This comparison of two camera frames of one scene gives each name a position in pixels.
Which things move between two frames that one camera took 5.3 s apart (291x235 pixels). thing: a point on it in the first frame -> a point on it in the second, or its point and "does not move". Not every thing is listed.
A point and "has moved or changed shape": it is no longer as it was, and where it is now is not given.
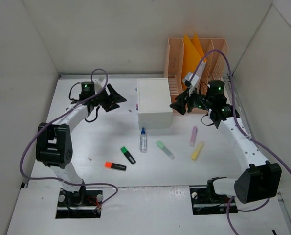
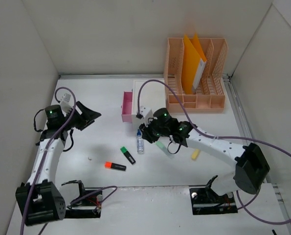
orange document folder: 192,54 does not move
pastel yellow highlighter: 197,151 does not move
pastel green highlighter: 170,155 does not move
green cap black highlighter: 128,154 does not move
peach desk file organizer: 215,51 does not move
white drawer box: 154,105 has moved or changed shape
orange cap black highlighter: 109,165 does not move
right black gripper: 189,103 -> 148,133
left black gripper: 105,98 -> 79,117
